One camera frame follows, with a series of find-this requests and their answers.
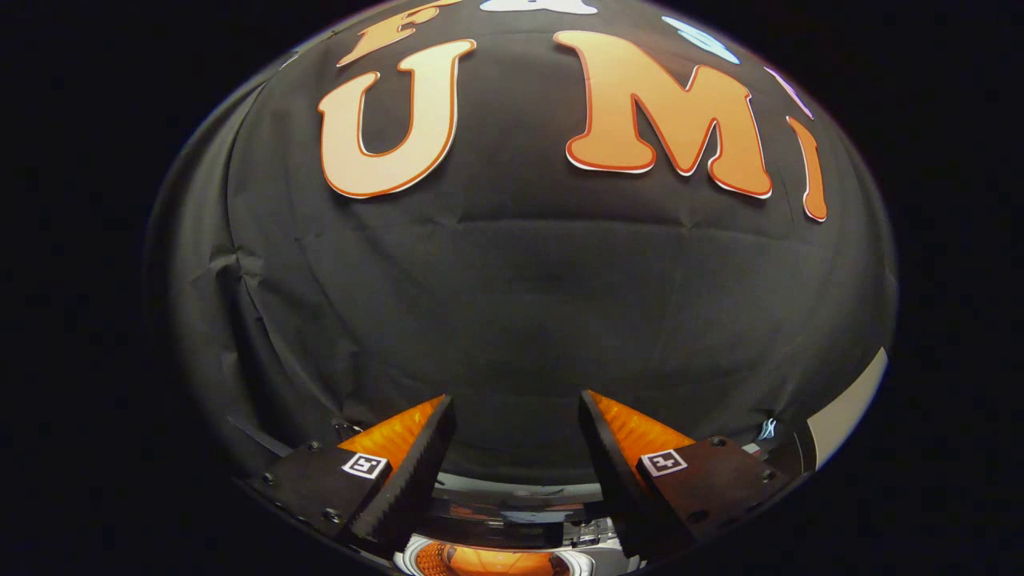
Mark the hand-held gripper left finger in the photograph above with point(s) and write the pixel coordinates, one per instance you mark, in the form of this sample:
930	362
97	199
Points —
412	488

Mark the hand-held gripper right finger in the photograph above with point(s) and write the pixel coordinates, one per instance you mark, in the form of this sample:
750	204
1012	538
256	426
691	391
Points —
612	480

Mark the yellow polo shirt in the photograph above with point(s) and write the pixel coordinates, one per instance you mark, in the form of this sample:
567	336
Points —
496	564

